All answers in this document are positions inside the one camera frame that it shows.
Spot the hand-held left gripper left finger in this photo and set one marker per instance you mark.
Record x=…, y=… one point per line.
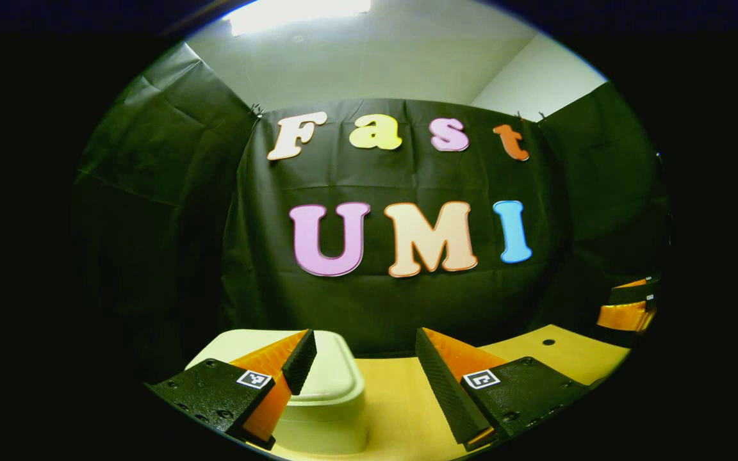
x=298, y=362

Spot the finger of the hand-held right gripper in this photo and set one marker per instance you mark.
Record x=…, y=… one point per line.
x=622, y=315
x=628, y=293

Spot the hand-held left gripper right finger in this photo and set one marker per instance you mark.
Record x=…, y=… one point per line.
x=439, y=378

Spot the cream desktop garbage bin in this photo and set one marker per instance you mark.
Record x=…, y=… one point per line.
x=330, y=378

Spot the wooden desktop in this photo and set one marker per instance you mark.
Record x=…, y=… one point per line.
x=401, y=410

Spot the black backdrop cloth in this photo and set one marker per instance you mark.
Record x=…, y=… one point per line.
x=407, y=307

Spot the ceiling light panel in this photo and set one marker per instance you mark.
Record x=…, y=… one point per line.
x=298, y=13

